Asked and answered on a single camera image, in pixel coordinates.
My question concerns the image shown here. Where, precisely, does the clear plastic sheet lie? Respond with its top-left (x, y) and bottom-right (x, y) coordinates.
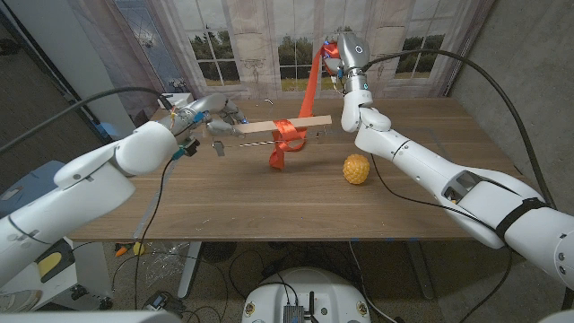
top-left (145, 241), bottom-right (190, 289)

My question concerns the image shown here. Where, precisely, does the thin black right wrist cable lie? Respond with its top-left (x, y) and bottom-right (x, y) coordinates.
top-left (370, 153), bottom-right (515, 323)

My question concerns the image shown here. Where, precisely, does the grey table leg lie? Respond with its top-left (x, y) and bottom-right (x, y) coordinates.
top-left (404, 240), bottom-right (437, 301)

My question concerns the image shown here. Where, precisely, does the grey electronics box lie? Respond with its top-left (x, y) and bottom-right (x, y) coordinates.
top-left (282, 304), bottom-right (308, 323)

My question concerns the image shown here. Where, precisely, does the blue plastic bin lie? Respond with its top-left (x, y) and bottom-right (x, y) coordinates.
top-left (0, 160), bottom-right (69, 217)

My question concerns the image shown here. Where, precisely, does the red ribbon with spool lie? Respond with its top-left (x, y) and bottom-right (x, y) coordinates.
top-left (268, 40), bottom-right (343, 170)

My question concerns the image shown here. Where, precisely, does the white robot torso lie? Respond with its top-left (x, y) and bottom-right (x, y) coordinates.
top-left (241, 266), bottom-right (373, 323)

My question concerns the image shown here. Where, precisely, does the thin black left wrist cable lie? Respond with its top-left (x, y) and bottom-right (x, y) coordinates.
top-left (133, 155), bottom-right (177, 311)

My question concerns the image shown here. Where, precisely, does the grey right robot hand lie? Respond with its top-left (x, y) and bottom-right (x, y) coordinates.
top-left (323, 31), bottom-right (372, 79)

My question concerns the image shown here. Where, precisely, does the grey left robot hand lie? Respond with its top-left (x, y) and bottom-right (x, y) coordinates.
top-left (189, 92), bottom-right (248, 138)

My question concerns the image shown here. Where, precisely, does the yellow toy pineapple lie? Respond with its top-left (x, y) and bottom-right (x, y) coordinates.
top-left (342, 153), bottom-right (372, 186)

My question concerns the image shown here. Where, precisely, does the small black floor device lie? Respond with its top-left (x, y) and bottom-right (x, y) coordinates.
top-left (146, 290), bottom-right (185, 314)

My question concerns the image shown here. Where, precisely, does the printed window backdrop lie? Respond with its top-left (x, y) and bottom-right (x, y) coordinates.
top-left (66, 0), bottom-right (495, 132)

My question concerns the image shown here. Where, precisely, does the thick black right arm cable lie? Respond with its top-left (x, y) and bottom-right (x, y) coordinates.
top-left (361, 48), bottom-right (558, 211)

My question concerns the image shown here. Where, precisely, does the black yellow foot pedal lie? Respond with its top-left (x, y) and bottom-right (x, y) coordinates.
top-left (34, 238), bottom-right (77, 284)

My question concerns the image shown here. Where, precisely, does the white robot base edge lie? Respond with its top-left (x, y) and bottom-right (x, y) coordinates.
top-left (0, 309), bottom-right (183, 323)

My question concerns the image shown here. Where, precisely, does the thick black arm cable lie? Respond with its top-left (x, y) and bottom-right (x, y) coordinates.
top-left (0, 85), bottom-right (175, 154)
top-left (361, 48), bottom-right (558, 211)

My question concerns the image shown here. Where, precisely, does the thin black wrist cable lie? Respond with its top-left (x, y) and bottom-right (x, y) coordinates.
top-left (370, 153), bottom-right (515, 323)
top-left (133, 155), bottom-right (177, 311)

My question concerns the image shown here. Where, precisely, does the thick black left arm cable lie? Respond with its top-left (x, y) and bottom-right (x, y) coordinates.
top-left (0, 85), bottom-right (175, 154)

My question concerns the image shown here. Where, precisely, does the wooden clip hanger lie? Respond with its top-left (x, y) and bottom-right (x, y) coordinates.
top-left (210, 98), bottom-right (334, 158)

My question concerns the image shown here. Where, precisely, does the white power strip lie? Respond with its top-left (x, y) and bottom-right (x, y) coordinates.
top-left (157, 92), bottom-right (195, 109)

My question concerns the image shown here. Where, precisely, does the white table leg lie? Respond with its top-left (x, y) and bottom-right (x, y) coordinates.
top-left (177, 241), bottom-right (204, 300)

